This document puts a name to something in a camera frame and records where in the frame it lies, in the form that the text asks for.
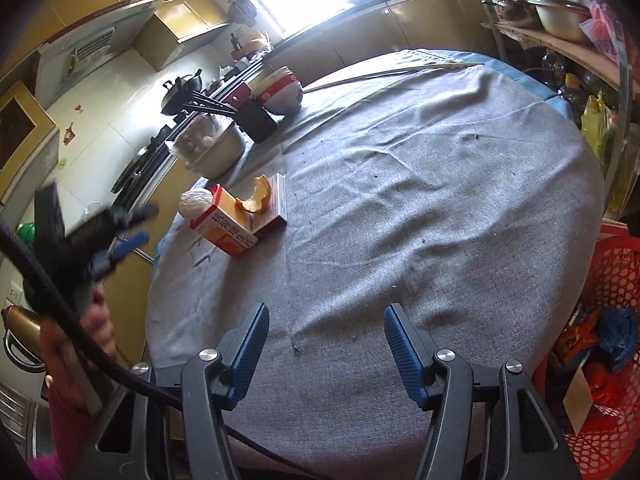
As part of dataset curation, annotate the hanging dish cloth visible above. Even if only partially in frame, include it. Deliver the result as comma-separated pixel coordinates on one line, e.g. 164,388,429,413
227,0,258,26

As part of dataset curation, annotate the red plastic basket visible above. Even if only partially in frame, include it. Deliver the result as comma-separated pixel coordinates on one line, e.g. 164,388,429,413
545,222,640,480

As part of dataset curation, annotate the pink plastic bag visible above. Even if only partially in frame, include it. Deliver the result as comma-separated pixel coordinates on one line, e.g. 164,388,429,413
580,0,621,66

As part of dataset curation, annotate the black braided cable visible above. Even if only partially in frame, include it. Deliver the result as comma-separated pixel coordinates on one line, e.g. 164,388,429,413
0,222,321,480

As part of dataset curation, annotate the gold electric kettle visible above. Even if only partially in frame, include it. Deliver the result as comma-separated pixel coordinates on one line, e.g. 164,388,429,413
0,305,51,373

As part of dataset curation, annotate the orange white medicine box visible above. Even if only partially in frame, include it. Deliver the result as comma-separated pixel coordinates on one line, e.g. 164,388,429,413
190,184,259,259

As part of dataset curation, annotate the large steel pot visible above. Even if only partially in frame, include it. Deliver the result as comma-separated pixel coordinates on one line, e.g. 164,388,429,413
527,0,593,43

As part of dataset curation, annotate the yellow plastic bag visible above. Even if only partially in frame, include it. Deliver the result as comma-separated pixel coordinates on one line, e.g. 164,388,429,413
580,92,631,211

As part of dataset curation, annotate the white tissue ball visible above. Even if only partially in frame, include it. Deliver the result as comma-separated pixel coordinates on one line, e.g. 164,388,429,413
179,187,215,220

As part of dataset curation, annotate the black wok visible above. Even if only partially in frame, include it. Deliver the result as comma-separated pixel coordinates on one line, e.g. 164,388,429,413
160,69,203,113

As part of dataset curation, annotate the orange plastic bag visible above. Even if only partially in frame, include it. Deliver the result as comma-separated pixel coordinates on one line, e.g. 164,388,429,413
555,310,603,361

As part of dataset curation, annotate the gas stove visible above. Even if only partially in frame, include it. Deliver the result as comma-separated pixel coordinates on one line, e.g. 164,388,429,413
110,110,201,196

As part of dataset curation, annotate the bag of steamed buns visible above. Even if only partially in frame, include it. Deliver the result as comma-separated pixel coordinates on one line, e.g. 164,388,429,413
165,112,231,163

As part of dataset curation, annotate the wooden shelf board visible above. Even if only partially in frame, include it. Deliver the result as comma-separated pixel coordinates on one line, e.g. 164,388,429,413
482,20,621,96

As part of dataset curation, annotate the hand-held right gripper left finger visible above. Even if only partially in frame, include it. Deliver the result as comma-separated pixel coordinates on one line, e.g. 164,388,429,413
80,302,271,480

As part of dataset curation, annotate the blue plastic bag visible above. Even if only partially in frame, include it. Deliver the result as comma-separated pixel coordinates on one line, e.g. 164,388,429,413
597,307,640,373

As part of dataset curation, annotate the metal storage rack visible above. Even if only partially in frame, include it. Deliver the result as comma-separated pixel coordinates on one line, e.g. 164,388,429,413
462,0,640,221

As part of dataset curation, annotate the blue tablecloth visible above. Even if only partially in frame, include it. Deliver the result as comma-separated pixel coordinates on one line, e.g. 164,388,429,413
152,49,572,281

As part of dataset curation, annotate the red white box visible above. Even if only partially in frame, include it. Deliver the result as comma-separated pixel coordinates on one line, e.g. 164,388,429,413
250,172,288,235

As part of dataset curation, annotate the glass framed cabinet door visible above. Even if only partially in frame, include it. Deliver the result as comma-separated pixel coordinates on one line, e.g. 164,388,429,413
0,80,58,201

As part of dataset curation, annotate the black kitchen countertop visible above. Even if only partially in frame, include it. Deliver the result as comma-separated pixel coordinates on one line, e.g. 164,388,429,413
110,0,473,196

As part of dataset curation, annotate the black chopstick cup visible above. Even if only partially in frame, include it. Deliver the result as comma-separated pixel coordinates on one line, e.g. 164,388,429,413
235,97,278,143

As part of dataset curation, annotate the person's left hand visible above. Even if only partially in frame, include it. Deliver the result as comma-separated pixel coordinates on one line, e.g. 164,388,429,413
40,287,120,411

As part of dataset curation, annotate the steel range hood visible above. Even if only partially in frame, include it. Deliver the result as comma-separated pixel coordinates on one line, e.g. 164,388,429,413
35,2,156,111

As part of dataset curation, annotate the green thermos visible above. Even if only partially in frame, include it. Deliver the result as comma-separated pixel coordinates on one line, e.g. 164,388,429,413
15,222,41,247

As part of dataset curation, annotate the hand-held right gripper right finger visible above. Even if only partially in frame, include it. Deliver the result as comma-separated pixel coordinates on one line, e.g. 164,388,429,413
382,304,583,480

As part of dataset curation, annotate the cream basin bowl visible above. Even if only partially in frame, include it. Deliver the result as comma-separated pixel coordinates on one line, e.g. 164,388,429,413
187,120,248,180

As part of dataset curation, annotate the orange peel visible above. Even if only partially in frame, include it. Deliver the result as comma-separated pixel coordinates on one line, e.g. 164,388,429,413
235,175,273,213

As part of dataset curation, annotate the white bowl red band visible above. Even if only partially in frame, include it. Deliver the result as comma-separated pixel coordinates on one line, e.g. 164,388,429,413
252,74,301,100
252,66,296,86
262,82,304,115

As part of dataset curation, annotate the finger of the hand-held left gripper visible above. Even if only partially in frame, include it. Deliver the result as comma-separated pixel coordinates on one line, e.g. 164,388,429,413
115,201,161,228
90,230,151,277

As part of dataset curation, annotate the small steel pot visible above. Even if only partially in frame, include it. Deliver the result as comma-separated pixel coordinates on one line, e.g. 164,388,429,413
492,0,538,28

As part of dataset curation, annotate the thin bamboo stick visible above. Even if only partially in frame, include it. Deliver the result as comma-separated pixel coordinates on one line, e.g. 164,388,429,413
302,61,486,93

